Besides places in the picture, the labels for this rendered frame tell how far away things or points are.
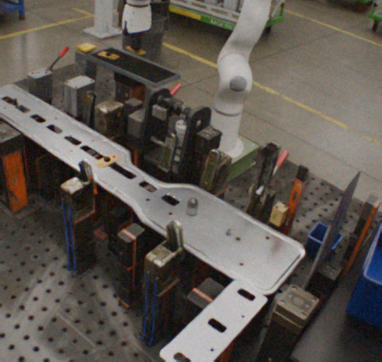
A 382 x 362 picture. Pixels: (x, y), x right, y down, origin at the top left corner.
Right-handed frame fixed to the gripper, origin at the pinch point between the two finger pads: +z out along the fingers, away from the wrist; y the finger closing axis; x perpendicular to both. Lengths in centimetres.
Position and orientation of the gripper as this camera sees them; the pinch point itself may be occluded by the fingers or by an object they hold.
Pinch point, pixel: (136, 43)
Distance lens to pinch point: 172.0
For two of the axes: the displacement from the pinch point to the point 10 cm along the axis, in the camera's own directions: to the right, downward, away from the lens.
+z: -0.9, 8.2, 5.7
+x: 6.5, 4.8, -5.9
